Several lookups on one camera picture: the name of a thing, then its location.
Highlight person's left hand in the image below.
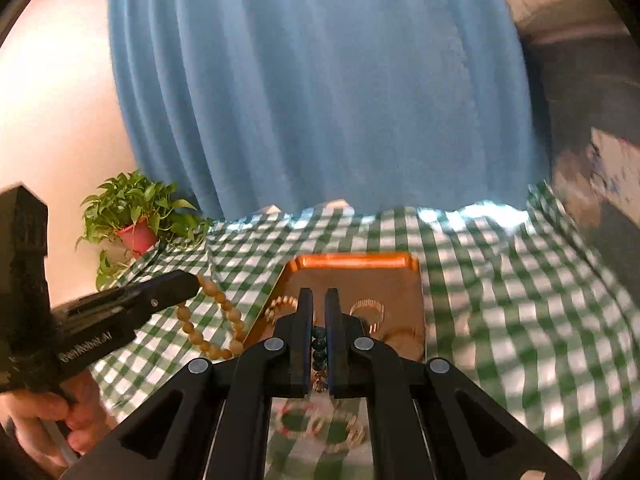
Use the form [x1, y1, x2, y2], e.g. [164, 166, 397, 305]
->
[0, 372, 111, 471]

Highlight orange metal tray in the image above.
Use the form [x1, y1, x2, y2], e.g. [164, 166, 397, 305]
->
[242, 253, 426, 363]

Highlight crumpled clear bag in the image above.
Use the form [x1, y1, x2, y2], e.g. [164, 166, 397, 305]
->
[552, 150, 603, 233]

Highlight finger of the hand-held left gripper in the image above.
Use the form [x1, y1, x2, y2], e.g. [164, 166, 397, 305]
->
[119, 270, 202, 322]

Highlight blue curtain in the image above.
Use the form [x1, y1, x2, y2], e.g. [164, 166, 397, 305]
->
[107, 0, 551, 221]

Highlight wooden bead bracelet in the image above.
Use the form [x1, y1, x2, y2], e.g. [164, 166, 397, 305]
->
[175, 274, 247, 361]

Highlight dark cabinet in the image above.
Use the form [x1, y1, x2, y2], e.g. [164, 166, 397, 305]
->
[515, 20, 640, 286]

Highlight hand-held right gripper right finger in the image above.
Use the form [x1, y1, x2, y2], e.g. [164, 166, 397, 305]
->
[325, 288, 582, 480]

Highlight green checked tablecloth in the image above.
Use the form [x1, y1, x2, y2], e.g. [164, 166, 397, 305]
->
[90, 182, 640, 480]

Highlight pale bead bracelet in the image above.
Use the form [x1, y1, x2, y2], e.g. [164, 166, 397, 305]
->
[264, 296, 300, 323]

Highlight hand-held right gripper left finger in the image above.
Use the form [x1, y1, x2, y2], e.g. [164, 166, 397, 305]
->
[65, 288, 314, 480]

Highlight white printed paper card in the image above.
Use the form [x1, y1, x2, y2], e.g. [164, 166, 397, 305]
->
[590, 127, 640, 203]

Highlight potted green plant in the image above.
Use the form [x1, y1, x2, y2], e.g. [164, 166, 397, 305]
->
[75, 170, 215, 292]

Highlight thin ring bracelet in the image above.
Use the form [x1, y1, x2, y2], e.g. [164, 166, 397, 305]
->
[348, 299, 386, 325]

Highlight dark green bead bracelet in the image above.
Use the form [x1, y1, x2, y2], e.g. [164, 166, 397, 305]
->
[275, 327, 366, 453]

